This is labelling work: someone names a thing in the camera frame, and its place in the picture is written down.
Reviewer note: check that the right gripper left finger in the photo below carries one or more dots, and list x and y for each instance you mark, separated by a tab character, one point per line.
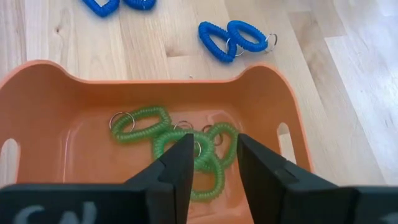
174	186

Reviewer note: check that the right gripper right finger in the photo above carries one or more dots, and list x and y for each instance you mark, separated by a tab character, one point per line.
280	193

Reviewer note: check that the orange plastic bin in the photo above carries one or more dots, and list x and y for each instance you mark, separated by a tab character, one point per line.
46	102

